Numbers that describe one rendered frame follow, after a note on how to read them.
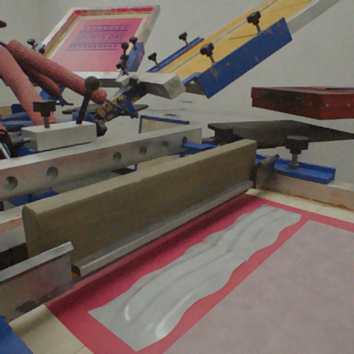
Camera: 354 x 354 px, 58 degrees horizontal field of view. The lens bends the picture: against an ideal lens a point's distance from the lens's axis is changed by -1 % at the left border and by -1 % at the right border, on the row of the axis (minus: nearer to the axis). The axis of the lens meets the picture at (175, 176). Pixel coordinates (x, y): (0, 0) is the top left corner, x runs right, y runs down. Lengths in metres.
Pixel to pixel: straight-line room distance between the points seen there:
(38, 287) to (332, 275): 0.31
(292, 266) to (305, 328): 0.10
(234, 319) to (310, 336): 0.07
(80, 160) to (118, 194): 0.25
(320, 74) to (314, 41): 0.22
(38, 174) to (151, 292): 0.29
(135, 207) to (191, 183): 0.10
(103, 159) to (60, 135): 0.09
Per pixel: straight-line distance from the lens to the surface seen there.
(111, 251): 0.36
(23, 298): 0.32
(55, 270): 0.32
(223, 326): 0.33
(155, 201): 0.40
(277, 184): 0.65
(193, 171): 0.44
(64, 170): 0.58
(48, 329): 0.34
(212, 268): 0.39
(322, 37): 2.45
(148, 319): 0.32
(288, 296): 0.38
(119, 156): 0.65
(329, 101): 1.25
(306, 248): 0.47
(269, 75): 2.57
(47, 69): 1.04
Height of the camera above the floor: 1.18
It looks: 18 degrees down
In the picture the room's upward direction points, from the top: straight up
